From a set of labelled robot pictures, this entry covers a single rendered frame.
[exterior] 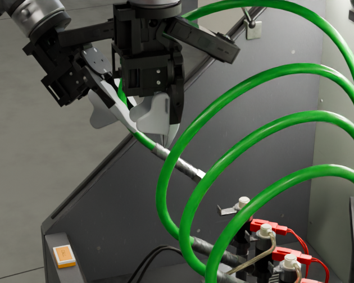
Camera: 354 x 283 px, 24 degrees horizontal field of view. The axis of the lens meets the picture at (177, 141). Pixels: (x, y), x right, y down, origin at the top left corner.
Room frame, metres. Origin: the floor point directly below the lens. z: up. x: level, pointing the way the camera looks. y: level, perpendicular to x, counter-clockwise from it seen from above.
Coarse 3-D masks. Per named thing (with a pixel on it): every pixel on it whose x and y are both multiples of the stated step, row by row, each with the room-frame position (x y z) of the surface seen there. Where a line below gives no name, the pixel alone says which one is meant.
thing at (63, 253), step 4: (56, 248) 1.21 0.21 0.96; (60, 248) 1.21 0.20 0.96; (64, 248) 1.21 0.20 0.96; (68, 248) 1.21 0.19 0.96; (60, 252) 1.19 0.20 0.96; (64, 252) 1.19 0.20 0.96; (68, 252) 1.19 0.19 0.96; (60, 256) 1.18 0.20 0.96; (64, 256) 1.18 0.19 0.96; (68, 256) 1.18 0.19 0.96; (56, 260) 1.18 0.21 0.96; (60, 260) 1.17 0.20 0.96; (64, 260) 1.17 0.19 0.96; (60, 264) 1.16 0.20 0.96; (64, 264) 1.17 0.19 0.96; (68, 264) 1.17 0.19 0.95; (72, 264) 1.17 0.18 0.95
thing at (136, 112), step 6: (150, 96) 1.04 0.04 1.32; (144, 102) 1.04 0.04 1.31; (150, 102) 1.04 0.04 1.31; (132, 108) 1.04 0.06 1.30; (138, 108) 1.04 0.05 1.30; (144, 108) 1.04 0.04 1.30; (150, 108) 1.04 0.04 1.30; (132, 114) 1.04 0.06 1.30; (138, 114) 1.04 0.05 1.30; (144, 114) 1.04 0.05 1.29; (132, 120) 1.04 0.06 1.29; (162, 138) 1.04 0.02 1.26; (162, 144) 1.04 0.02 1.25
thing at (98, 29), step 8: (96, 24) 1.17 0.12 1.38; (104, 24) 1.16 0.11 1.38; (112, 24) 1.16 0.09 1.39; (64, 32) 1.18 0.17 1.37; (72, 32) 1.17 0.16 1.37; (80, 32) 1.17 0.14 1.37; (88, 32) 1.17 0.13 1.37; (96, 32) 1.16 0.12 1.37; (104, 32) 1.16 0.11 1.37; (112, 32) 1.16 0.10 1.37; (64, 40) 1.17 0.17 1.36; (72, 40) 1.17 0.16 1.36; (80, 40) 1.17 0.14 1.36; (88, 40) 1.16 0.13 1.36; (96, 40) 1.16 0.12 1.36
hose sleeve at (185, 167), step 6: (156, 144) 1.14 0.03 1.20; (156, 150) 1.13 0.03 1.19; (162, 150) 1.13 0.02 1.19; (168, 150) 1.14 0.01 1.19; (162, 156) 1.13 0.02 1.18; (180, 162) 1.13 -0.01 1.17; (186, 162) 1.14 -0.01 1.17; (180, 168) 1.13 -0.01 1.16; (186, 168) 1.13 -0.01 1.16; (192, 168) 1.13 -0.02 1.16; (186, 174) 1.13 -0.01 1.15; (192, 174) 1.13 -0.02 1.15
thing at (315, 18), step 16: (224, 0) 1.14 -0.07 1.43; (240, 0) 1.13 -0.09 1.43; (256, 0) 1.13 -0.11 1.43; (272, 0) 1.13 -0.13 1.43; (192, 16) 1.13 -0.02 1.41; (304, 16) 1.12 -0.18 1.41; (320, 16) 1.13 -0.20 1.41; (336, 32) 1.12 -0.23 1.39; (352, 64) 1.11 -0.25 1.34; (144, 144) 1.14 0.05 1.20
